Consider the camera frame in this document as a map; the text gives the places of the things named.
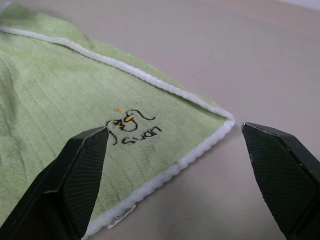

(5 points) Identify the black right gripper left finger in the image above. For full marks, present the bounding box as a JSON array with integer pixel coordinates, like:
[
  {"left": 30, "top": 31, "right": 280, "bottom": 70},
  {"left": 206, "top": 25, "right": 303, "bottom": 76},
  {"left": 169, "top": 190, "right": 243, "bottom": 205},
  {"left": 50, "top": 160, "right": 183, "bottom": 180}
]
[{"left": 0, "top": 125, "right": 111, "bottom": 240}]

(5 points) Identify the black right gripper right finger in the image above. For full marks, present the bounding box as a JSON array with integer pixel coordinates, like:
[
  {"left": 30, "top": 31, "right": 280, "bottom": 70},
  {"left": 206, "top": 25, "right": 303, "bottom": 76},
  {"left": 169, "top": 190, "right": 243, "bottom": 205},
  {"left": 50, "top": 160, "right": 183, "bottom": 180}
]
[{"left": 240, "top": 121, "right": 320, "bottom": 240}]

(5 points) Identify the green towel with white trim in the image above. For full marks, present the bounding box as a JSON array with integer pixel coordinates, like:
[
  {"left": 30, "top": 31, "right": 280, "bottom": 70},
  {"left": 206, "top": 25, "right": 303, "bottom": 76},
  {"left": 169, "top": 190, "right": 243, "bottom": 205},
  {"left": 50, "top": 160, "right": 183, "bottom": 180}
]
[{"left": 0, "top": 1, "right": 236, "bottom": 240}]

